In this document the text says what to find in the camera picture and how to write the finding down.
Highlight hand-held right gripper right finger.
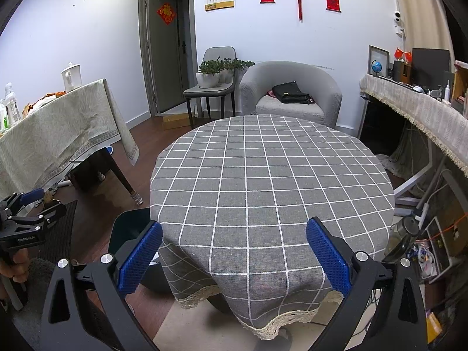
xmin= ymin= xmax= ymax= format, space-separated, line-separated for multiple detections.
xmin=305 ymin=217 xmax=428 ymax=351

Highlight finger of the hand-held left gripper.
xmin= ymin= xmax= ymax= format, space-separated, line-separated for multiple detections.
xmin=5 ymin=201 xmax=67 ymax=233
xmin=0 ymin=188 xmax=45 ymax=223

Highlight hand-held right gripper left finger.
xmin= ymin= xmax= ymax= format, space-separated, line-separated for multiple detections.
xmin=40 ymin=220 xmax=164 ymax=351

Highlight person's left hand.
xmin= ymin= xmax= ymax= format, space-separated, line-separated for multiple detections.
xmin=0 ymin=250 xmax=32 ymax=284

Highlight dark floor mat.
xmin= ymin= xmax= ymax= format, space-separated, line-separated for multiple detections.
xmin=37 ymin=199 xmax=78 ymax=264

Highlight beige patterned tablecloth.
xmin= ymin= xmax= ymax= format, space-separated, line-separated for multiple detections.
xmin=0 ymin=78 xmax=140 ymax=200

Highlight transparent water bottle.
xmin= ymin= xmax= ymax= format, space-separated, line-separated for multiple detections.
xmin=384 ymin=214 xmax=421 ymax=263

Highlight dark wooden table leg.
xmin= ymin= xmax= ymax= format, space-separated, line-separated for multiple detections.
xmin=106 ymin=150 xmax=143 ymax=205

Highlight cream floor rug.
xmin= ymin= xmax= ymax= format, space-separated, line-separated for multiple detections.
xmin=154 ymin=285 xmax=366 ymax=351

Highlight orange snack packets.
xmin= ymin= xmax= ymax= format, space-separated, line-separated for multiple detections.
xmin=24 ymin=91 xmax=68 ymax=116

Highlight white spray bottle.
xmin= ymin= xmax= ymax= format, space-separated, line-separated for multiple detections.
xmin=4 ymin=82 xmax=20 ymax=123

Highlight white electric kettle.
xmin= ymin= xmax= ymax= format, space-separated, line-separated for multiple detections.
xmin=61 ymin=62 xmax=83 ymax=92

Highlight yellow package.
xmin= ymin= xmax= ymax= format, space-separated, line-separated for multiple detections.
xmin=426 ymin=312 xmax=443 ymax=344

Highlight grey hanging cloth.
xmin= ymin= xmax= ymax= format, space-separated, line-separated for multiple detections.
xmin=376 ymin=128 xmax=434 ymax=178

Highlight flat cardboard box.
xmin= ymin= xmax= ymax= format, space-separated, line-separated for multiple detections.
xmin=155 ymin=114 xmax=191 ymax=130

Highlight black handbag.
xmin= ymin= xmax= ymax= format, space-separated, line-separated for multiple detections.
xmin=271 ymin=81 xmax=314 ymax=105

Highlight beige fringed counter cloth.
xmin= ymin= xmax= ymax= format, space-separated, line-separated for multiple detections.
xmin=359 ymin=74 xmax=468 ymax=176

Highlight grey dining chair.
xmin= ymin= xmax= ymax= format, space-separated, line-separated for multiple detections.
xmin=183 ymin=46 xmax=238 ymax=129

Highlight grey armchair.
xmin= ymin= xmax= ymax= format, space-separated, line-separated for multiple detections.
xmin=239 ymin=61 xmax=343 ymax=129

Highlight potted plant large white pot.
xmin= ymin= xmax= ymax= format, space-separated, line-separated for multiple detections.
xmin=196 ymin=59 xmax=222 ymax=88

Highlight grey door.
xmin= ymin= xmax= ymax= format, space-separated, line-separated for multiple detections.
xmin=139 ymin=0 xmax=194 ymax=118

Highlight brown wooden box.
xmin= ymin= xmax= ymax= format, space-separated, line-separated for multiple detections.
xmin=393 ymin=60 xmax=413 ymax=84

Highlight wooden desk organiser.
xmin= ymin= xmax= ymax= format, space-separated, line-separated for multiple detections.
xmin=451 ymin=60 xmax=468 ymax=112

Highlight black monitor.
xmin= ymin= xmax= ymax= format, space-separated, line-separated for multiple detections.
xmin=412 ymin=48 xmax=451 ymax=88

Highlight red diamond door decoration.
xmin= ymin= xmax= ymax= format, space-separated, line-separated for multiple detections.
xmin=157 ymin=3 xmax=177 ymax=25

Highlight white metal desk frame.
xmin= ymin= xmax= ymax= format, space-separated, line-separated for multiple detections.
xmin=393 ymin=142 xmax=454 ymax=209

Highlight grey picture frame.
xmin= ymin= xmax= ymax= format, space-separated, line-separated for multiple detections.
xmin=367 ymin=45 xmax=390 ymax=78

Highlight white security camera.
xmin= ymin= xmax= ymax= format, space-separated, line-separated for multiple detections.
xmin=389 ymin=9 xmax=406 ymax=36

